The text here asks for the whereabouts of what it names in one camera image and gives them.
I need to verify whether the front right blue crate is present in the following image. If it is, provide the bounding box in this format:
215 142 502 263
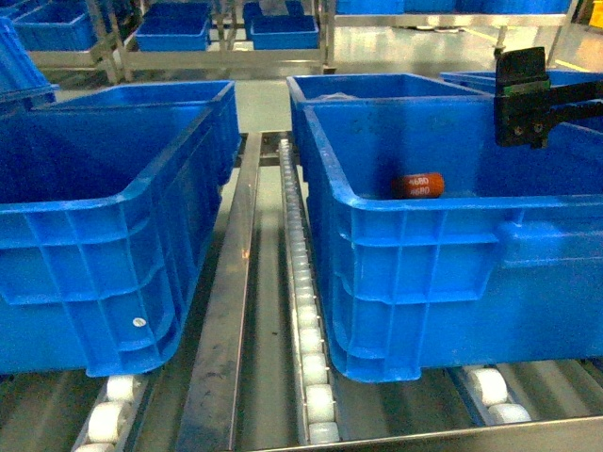
301 96 602 382

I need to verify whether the tilted blue crate far left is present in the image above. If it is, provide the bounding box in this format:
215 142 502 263
1 17 57 116

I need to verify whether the orange cylindrical cap 4680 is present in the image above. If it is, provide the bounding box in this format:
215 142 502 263
391 172 445 200

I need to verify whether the far right blue crate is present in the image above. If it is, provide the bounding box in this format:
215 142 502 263
440 70 602 132

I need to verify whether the rear right blue crate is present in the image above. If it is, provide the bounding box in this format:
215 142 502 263
286 73 485 154

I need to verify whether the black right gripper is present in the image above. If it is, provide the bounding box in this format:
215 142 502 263
494 47 602 149

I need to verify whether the white roller track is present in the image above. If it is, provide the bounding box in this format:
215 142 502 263
278 138 340 446

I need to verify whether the background blue bin centre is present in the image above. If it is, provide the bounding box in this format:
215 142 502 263
242 1 319 51

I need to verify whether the metal shelf rack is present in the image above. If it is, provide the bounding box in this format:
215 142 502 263
1 131 602 451

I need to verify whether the rear left blue crate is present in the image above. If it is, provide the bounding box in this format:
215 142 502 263
32 79 241 185

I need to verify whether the background blue bin centre-left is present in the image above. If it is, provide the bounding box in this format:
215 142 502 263
135 2 212 52

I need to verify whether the front left blue crate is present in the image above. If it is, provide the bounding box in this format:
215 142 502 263
1 105 221 377

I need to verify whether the background blue bin left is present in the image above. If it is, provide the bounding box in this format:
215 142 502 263
13 2 97 52

